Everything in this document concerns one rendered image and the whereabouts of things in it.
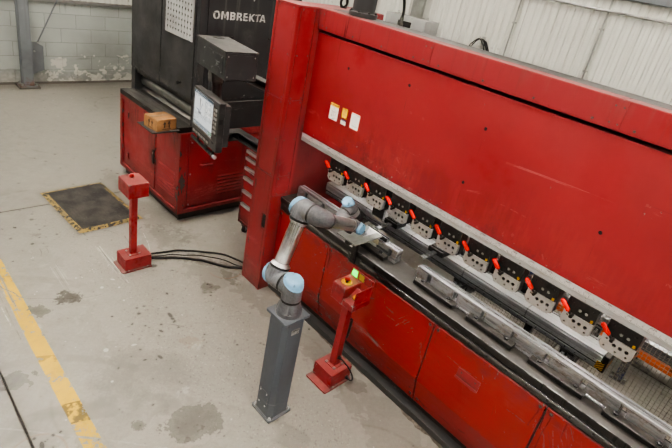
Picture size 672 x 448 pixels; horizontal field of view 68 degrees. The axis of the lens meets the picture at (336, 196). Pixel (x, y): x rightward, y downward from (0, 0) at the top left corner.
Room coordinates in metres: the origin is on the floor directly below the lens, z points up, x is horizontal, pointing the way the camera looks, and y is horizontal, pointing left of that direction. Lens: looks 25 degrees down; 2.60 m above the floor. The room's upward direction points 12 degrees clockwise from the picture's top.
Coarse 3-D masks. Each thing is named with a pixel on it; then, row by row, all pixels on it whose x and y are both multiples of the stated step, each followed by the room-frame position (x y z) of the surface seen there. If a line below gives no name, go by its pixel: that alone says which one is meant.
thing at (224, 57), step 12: (204, 36) 3.61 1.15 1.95; (216, 36) 3.69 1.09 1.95; (204, 48) 3.52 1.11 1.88; (216, 48) 3.38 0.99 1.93; (228, 48) 3.36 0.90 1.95; (240, 48) 3.44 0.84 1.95; (204, 60) 3.51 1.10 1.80; (216, 60) 3.35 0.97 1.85; (228, 60) 3.27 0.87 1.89; (240, 60) 3.32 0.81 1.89; (252, 60) 3.38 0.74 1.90; (216, 72) 3.35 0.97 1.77; (228, 72) 3.27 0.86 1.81; (240, 72) 3.33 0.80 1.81; (252, 72) 3.39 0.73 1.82; (216, 84) 3.64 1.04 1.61; (204, 144) 3.65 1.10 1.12
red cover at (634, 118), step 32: (352, 32) 3.35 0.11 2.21; (384, 32) 3.17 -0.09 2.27; (448, 64) 2.83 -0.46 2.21; (480, 64) 2.70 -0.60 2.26; (512, 64) 2.62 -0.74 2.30; (544, 96) 2.44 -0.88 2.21; (576, 96) 2.35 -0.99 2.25; (608, 96) 2.26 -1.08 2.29; (608, 128) 2.23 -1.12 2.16; (640, 128) 2.15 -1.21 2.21
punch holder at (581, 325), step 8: (568, 304) 2.13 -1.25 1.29; (576, 304) 2.11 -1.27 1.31; (584, 304) 2.09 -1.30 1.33; (576, 312) 2.10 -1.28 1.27; (584, 312) 2.08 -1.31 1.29; (592, 312) 2.06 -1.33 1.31; (600, 312) 2.04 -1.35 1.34; (560, 320) 2.13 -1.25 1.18; (568, 320) 2.11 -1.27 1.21; (576, 320) 2.09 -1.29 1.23; (584, 320) 2.07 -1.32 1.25; (592, 320) 2.05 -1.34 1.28; (576, 328) 2.08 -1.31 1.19; (584, 328) 2.06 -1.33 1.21; (592, 328) 2.04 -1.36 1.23
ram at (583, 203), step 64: (320, 64) 3.54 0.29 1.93; (384, 64) 3.15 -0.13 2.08; (320, 128) 3.46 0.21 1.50; (384, 128) 3.07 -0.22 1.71; (448, 128) 2.77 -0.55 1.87; (512, 128) 2.53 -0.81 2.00; (576, 128) 2.33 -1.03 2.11; (448, 192) 2.69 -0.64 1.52; (512, 192) 2.45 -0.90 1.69; (576, 192) 2.25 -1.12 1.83; (640, 192) 2.09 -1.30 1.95; (512, 256) 2.37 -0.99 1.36; (576, 256) 2.17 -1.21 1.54; (640, 256) 2.01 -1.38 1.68; (640, 320) 1.93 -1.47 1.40
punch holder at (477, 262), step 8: (472, 240) 2.53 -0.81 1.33; (472, 248) 2.52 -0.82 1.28; (480, 248) 2.49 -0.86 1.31; (488, 248) 2.46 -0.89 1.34; (464, 256) 2.53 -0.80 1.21; (472, 256) 2.50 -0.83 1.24; (480, 256) 2.48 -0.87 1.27; (488, 256) 2.45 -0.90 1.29; (472, 264) 2.49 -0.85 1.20; (480, 264) 2.47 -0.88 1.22; (488, 264) 2.45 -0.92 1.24; (480, 272) 2.45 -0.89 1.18
